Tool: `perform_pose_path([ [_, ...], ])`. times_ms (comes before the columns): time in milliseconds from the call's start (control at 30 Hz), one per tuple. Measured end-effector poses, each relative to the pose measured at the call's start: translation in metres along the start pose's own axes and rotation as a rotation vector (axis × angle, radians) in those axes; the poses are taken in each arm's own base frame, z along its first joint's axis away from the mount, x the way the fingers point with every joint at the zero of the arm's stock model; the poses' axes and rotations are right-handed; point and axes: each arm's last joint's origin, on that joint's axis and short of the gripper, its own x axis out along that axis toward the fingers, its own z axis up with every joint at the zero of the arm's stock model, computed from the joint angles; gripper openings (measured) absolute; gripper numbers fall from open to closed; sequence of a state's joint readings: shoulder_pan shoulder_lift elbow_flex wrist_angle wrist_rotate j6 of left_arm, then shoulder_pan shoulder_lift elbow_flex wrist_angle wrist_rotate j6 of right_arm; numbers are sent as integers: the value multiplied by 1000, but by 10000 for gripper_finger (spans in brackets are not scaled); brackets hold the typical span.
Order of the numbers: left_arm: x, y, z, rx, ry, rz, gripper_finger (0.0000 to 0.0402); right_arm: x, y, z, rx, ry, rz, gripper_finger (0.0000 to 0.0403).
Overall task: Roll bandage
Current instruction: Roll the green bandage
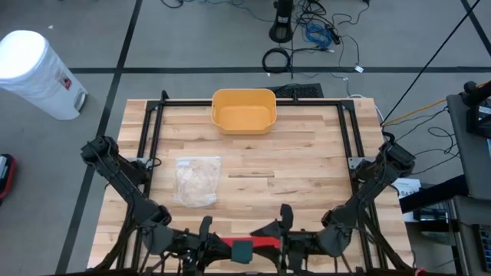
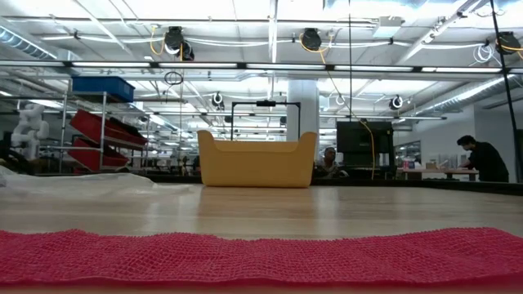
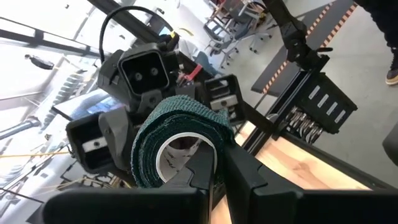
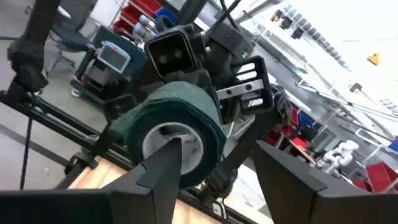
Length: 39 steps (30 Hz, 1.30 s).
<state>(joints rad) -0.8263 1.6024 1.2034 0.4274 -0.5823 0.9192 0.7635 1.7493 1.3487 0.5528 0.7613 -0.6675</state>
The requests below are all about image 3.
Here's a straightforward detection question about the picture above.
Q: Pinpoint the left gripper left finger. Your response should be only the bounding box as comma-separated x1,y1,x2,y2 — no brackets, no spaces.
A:
30,141,218,224

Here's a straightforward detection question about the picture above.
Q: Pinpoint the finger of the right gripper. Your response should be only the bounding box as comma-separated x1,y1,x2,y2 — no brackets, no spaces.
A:
203,73,247,126
65,106,135,174

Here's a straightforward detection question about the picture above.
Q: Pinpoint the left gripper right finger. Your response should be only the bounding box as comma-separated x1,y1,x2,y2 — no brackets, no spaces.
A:
222,142,398,224

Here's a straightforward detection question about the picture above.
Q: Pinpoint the green elastic bandage roll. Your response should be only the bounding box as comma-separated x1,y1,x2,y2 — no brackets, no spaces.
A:
130,95,236,189

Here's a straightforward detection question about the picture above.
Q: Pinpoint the computer monitor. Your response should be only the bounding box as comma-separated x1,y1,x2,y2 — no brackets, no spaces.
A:
51,88,125,122

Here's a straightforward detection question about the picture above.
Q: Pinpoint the grey office chair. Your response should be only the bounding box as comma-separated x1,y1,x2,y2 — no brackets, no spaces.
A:
203,0,273,68

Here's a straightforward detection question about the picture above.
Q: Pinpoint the black control box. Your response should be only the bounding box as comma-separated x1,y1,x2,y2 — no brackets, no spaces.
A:
267,70,358,144

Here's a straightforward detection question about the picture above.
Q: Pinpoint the hazard striped floor mat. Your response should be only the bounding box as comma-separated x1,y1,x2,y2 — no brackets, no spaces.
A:
251,0,358,97

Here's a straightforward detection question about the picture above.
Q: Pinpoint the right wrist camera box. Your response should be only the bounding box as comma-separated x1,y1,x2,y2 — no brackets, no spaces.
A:
117,42,180,98

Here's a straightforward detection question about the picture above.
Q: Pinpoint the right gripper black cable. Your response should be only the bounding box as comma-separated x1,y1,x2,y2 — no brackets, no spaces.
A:
98,5,175,63

